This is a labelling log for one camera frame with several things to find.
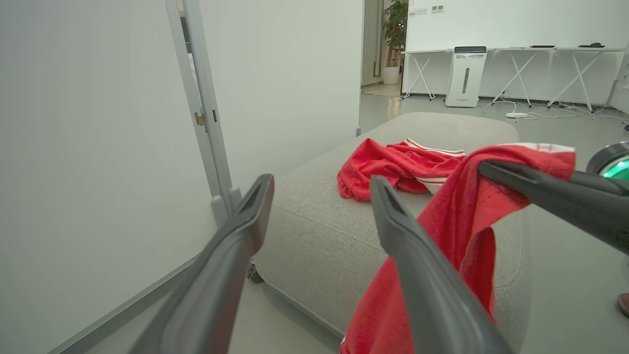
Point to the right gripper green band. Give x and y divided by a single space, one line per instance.
616 162

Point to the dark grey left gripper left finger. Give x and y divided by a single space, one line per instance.
216 285

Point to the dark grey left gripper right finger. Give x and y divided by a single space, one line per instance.
432 295

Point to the red garment with white hem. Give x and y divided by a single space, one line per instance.
457 216

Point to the red garment with white stripes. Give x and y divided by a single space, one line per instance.
373 167

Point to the light grey fabric sofa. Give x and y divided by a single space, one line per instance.
319 221

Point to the brown shoe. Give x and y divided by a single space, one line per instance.
624 305

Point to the white power strip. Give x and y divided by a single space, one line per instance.
516 115

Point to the white leaning board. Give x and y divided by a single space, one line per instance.
621 83

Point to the white folding table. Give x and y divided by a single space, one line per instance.
587 49
521 49
425 51

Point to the black device with bump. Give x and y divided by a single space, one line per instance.
592 45

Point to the white air purifier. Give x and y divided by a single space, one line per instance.
464 78

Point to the white plant pot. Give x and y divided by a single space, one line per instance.
391 75

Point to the green potted plant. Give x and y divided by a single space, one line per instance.
395 29

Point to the grey partition base rail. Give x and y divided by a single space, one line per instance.
123 314

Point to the grey partition frame post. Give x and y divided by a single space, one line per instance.
209 123

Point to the white wall switch plates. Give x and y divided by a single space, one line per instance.
430 9

